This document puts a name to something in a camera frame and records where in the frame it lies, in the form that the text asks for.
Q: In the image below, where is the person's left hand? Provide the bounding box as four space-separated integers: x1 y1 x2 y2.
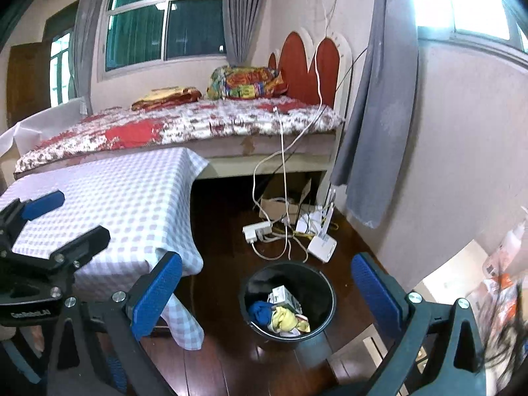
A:
0 323 46 356

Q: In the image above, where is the green and white milk carton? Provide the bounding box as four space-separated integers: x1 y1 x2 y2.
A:
267 285 304 313

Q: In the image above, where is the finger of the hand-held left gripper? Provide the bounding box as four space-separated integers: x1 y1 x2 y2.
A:
12 225 112 267
0 190 66 253

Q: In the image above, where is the black cable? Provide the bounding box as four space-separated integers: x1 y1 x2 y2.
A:
264 47 369 224

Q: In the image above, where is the folded red yellow blanket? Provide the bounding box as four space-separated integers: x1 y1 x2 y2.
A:
131 86 203 112

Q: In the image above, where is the red heart-shaped headboard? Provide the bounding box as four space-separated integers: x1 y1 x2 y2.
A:
268 26 355 112

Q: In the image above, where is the beige board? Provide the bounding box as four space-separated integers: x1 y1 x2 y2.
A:
412 237 502 304

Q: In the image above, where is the plastic bag with orange print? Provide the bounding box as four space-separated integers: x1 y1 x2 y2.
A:
466 214 528 340

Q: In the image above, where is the narrow window beside door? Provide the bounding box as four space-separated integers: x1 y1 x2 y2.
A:
43 8 77 110

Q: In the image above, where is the white router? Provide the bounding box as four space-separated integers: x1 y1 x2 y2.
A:
307 187 337 264

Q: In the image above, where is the white power strip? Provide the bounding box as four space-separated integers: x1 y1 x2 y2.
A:
242 220 273 245

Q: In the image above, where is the bright corner window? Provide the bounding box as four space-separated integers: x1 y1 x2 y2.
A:
412 0 528 54

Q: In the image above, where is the colourful patterned pillow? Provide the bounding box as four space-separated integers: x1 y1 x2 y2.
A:
206 65 289 101

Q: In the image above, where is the white charging cable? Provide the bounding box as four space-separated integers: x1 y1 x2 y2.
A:
252 0 336 265

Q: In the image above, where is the black trash bin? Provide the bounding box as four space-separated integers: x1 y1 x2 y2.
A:
238 260 337 343

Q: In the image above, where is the bed with floral cover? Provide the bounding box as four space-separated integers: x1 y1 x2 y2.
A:
14 94 346 174

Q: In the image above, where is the pink checkered tablecloth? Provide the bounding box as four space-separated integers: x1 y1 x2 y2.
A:
0 147 211 351

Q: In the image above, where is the grey curtain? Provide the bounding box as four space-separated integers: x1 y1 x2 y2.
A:
222 0 273 67
74 0 115 104
330 0 420 230

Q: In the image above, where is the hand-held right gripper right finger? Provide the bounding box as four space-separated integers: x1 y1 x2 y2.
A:
350 251 490 396

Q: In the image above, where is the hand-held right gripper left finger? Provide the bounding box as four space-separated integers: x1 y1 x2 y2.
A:
47 251 184 396

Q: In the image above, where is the blue towel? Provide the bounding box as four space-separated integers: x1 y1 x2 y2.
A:
247 300 277 327

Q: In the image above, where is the white plastic sheet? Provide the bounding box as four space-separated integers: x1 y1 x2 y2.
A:
0 96 90 160

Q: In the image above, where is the large sliding window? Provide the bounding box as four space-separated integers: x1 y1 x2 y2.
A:
97 0 228 79

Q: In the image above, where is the yellow towel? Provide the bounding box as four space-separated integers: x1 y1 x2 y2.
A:
270 306 300 333

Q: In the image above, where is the cardboard box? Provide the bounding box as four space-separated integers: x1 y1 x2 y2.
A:
258 177 313 222

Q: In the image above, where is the blue cloth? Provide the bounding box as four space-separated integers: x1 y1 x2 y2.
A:
105 354 129 395

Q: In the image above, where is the brown wooden door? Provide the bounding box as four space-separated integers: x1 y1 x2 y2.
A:
6 41 52 131

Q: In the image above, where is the white modem box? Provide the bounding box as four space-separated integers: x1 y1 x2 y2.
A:
294 210 325 234

